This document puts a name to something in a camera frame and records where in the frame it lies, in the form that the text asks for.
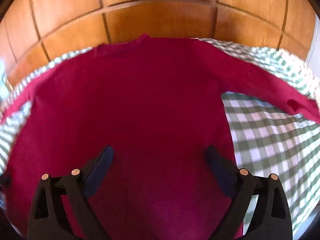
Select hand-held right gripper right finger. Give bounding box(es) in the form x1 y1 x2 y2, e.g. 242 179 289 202
204 145 293 240

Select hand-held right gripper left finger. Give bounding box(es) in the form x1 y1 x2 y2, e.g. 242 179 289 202
27 145 114 240

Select red sweater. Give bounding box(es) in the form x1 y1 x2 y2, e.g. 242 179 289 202
0 34 320 240

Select green checked blanket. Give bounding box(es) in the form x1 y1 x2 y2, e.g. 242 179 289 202
0 37 320 240

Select wooden panelled wardrobe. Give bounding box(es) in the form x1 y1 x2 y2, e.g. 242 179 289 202
0 0 320 90

